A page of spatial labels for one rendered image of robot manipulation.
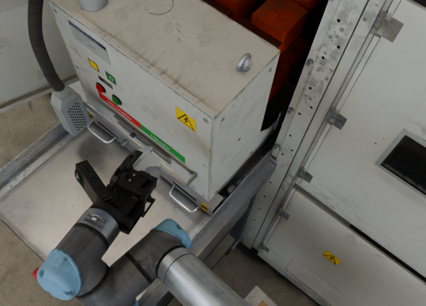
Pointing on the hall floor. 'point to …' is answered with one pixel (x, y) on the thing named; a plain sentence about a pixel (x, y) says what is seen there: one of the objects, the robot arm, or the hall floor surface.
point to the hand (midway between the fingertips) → (146, 150)
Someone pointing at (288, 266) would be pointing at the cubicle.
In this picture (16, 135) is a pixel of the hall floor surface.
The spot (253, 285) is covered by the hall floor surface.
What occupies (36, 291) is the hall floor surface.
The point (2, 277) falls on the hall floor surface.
